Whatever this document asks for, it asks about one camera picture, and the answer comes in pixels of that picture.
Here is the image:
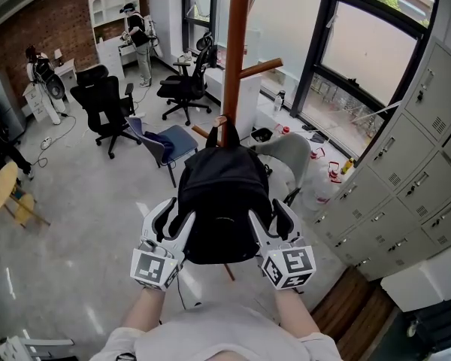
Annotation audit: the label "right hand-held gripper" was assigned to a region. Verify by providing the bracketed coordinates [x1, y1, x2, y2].
[247, 197, 318, 290]

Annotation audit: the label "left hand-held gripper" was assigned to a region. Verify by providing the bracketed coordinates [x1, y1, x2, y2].
[129, 196, 197, 291]

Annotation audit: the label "black backpack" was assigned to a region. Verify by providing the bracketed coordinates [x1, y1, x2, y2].
[165, 118, 286, 265]

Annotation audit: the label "red-brown wooden coat rack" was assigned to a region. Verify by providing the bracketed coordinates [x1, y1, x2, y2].
[191, 0, 284, 282]

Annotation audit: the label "person's right forearm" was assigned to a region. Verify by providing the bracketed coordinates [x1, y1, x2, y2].
[273, 289, 322, 340]

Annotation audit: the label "person's left forearm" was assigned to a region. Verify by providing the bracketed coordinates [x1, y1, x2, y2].
[119, 287, 167, 335]

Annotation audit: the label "large clear jug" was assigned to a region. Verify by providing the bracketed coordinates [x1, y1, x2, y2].
[303, 180, 337, 211]

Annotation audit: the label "grey shell chair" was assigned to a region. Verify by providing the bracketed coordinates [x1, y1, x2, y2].
[253, 132, 313, 207]

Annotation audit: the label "blue seat chair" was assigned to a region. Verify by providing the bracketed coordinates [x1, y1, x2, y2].
[125, 117, 200, 189]

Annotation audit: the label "black bin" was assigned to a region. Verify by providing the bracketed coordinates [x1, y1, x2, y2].
[250, 126, 274, 147]

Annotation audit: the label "brown wooden bench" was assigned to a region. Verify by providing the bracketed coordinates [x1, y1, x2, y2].
[309, 265, 396, 353]

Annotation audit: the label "person's white shirt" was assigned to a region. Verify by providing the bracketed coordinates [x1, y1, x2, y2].
[99, 302, 344, 361]

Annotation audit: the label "clear water bottle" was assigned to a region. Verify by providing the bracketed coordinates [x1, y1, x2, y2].
[273, 89, 287, 114]

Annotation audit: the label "black padded office chair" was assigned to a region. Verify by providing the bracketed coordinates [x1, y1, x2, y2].
[69, 64, 144, 160]

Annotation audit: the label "grey metal lockers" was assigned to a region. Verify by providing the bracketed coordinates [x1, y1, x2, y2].
[311, 35, 451, 282]

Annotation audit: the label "yellow wooden stool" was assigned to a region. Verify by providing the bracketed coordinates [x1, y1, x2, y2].
[3, 186, 51, 229]

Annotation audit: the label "black mesh office chair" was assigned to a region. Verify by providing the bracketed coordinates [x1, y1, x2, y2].
[156, 32, 215, 127]

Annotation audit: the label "white storage box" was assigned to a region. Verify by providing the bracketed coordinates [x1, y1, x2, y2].
[379, 253, 451, 314]

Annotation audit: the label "round wooden table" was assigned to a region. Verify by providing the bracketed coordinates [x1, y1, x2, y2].
[0, 161, 20, 214]

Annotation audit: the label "white drawer desk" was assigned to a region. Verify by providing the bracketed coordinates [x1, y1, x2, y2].
[22, 58, 78, 122]

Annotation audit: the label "white metal stand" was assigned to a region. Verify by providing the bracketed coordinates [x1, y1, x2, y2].
[0, 335, 77, 361]

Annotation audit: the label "black wheeled case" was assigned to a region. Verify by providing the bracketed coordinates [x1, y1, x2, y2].
[401, 299, 451, 357]

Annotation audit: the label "grey metal cabinet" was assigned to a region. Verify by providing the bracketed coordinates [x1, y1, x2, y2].
[0, 69, 27, 143]

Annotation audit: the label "white shelf desk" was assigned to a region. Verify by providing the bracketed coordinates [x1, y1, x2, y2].
[87, 0, 141, 79]

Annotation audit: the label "black cable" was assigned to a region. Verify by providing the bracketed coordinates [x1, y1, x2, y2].
[176, 275, 189, 310]

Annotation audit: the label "black window frame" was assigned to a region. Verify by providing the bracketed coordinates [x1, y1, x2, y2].
[181, 0, 443, 161]

